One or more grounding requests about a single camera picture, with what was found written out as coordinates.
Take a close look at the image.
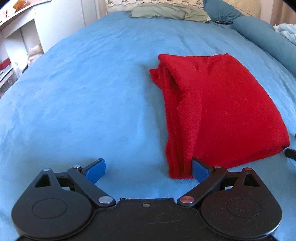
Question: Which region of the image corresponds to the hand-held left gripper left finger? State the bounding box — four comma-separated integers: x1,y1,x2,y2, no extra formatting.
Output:
33,159,116,208

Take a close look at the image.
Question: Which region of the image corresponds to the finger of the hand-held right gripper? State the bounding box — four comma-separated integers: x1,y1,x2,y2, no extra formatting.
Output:
285,148,296,161

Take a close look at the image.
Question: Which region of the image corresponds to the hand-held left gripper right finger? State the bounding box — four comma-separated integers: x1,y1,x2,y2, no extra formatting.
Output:
177,157,262,207

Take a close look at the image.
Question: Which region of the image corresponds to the red knit sweater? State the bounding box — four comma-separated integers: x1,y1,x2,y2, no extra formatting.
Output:
149,53,290,179

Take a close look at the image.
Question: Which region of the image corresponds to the bed with blue sheet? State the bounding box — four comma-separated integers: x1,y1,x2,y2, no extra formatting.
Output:
0,11,296,232

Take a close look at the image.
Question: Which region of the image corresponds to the teal bolster pillow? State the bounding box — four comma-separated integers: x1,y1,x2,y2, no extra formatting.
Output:
232,16,296,77

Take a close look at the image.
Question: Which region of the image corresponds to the light blue blanket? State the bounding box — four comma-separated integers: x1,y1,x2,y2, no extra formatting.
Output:
273,23,296,46

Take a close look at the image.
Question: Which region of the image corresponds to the beige soft bag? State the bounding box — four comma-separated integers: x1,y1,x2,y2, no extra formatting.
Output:
27,45,44,66

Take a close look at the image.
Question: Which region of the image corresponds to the beige curtain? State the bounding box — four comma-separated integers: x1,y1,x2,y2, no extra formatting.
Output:
258,0,296,26

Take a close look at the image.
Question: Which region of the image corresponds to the cream quilted headboard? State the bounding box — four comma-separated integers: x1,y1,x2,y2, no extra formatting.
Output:
224,0,263,23

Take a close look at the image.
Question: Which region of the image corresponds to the white wardrobe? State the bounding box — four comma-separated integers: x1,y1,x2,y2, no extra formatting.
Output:
35,0,100,54

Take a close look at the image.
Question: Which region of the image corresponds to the white shelf unit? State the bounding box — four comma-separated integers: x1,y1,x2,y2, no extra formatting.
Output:
0,0,50,99

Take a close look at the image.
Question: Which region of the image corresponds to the green pillow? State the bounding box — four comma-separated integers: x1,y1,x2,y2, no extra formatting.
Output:
130,3,210,22

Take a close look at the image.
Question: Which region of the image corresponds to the cream embroidered pillow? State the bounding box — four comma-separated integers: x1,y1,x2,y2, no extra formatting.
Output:
105,0,205,12

